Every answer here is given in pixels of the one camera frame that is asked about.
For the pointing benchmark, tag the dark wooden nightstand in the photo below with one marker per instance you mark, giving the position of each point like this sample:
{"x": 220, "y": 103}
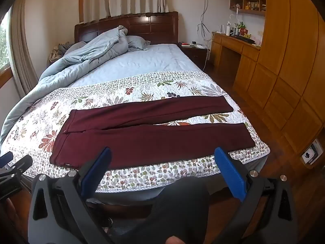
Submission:
{"x": 195, "y": 54}

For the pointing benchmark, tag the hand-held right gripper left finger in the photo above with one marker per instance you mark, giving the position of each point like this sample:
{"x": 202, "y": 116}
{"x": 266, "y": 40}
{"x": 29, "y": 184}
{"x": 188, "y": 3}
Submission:
{"x": 101, "y": 161}

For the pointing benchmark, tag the wooden framed window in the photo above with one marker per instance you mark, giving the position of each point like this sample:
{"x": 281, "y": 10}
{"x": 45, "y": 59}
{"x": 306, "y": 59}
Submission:
{"x": 3, "y": 50}

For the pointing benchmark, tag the white cylinder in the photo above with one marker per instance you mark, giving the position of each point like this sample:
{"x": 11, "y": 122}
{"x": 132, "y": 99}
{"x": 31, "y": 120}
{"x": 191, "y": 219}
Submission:
{"x": 228, "y": 30}

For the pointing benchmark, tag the pile of clothes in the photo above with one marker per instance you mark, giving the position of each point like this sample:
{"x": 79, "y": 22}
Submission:
{"x": 58, "y": 52}

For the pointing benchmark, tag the maroon pants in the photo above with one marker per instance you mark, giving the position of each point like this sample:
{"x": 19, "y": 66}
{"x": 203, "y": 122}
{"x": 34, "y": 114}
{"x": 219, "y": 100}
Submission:
{"x": 152, "y": 142}

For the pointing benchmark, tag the light blue comforter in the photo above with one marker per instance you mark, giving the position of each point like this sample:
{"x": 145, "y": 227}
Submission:
{"x": 83, "y": 56}

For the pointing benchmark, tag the person's leg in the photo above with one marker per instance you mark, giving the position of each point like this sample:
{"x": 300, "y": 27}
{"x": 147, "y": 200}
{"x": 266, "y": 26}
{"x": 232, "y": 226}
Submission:
{"x": 175, "y": 203}

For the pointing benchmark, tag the floral quilted bedspread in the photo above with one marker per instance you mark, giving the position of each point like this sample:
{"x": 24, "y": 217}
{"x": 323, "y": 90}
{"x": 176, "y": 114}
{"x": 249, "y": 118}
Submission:
{"x": 127, "y": 91}

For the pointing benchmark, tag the wooden desk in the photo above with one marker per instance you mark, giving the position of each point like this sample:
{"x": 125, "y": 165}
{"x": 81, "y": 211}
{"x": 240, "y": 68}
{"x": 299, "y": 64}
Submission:
{"x": 228, "y": 50}

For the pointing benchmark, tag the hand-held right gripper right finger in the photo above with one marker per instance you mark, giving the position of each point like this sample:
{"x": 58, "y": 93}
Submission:
{"x": 228, "y": 167}

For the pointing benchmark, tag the light blue pillow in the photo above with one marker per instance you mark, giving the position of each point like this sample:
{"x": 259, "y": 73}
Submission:
{"x": 135, "y": 42}

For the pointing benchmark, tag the wooden wardrobe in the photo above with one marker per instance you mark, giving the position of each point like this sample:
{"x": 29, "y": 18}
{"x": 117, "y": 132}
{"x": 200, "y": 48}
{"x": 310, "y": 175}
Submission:
{"x": 289, "y": 56}

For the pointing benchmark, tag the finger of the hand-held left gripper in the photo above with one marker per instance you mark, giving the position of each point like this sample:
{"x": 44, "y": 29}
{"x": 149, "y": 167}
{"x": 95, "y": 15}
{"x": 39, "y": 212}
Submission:
{"x": 6, "y": 157}
{"x": 19, "y": 165}

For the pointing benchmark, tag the beige window curtain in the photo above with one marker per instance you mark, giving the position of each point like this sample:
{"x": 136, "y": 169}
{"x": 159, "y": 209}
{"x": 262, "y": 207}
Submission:
{"x": 21, "y": 45}

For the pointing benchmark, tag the dark wooden bed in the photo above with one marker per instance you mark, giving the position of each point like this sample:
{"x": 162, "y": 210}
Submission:
{"x": 152, "y": 25}

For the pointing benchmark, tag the white wall socket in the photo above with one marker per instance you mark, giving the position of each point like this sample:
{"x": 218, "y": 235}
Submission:
{"x": 310, "y": 152}

